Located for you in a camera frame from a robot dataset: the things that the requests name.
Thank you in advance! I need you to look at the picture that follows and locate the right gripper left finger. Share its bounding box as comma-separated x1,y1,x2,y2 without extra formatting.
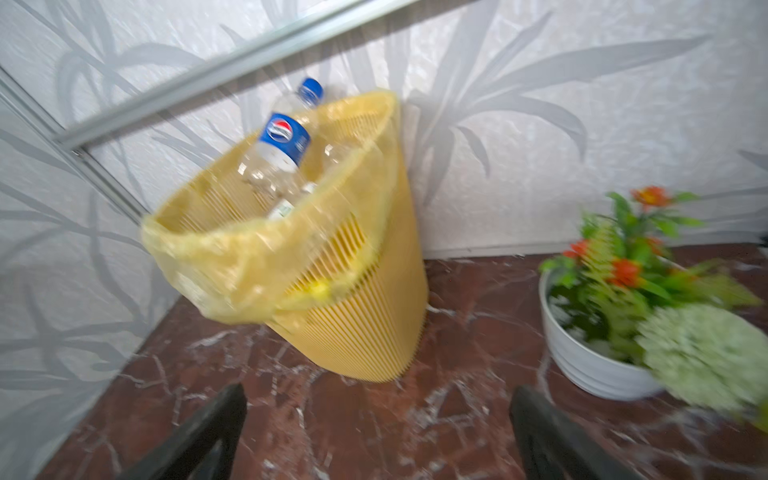
119,383,247,480

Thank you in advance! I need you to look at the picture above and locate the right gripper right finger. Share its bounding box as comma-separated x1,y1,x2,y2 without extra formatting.
509,385,639,480

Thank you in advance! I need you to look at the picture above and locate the blue label bottle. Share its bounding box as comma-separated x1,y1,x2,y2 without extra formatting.
237,77,324,199

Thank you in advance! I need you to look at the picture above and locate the yellow trash bin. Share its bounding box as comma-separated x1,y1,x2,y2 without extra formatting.
141,90,428,382

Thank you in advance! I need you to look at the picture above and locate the potted plant white pot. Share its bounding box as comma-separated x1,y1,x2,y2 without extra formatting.
539,186,767,429

